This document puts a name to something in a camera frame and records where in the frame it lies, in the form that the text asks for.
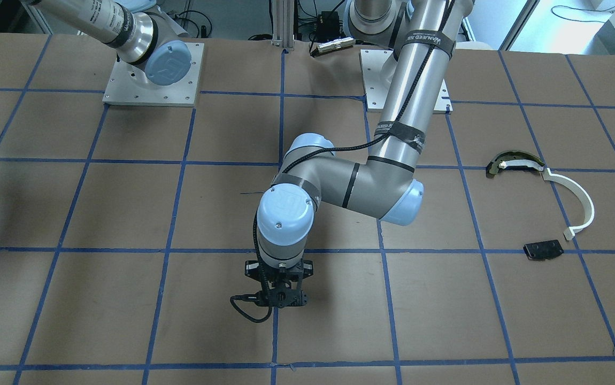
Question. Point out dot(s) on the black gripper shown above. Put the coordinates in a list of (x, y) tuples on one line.
[(251, 269)]

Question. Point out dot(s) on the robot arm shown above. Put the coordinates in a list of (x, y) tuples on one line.
[(142, 34), (374, 178)]

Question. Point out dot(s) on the olive curved brake shoe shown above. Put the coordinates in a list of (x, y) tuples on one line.
[(514, 160)]

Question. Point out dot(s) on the small black plastic part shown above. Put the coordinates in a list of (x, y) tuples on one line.
[(543, 250)]

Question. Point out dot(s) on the aluminium frame post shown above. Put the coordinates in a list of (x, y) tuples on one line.
[(283, 22)]

